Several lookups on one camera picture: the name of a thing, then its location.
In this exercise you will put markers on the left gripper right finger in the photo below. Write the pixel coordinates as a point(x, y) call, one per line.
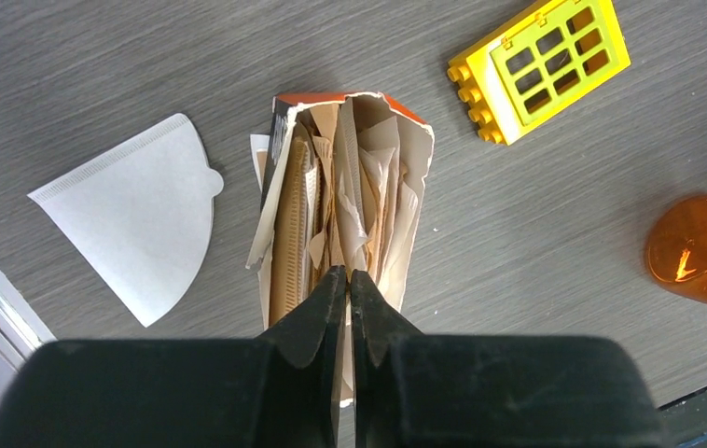
point(379, 332)

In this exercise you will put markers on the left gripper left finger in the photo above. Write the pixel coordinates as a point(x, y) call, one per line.
point(300, 405)

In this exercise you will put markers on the coffee filter box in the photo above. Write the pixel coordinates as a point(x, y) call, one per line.
point(342, 183)

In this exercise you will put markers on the amber glass carafe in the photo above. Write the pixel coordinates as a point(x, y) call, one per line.
point(675, 253)

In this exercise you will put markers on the white paper coffee filter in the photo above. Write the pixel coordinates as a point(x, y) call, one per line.
point(141, 214)

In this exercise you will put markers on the yellow green window block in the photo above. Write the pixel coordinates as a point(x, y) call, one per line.
point(536, 64)

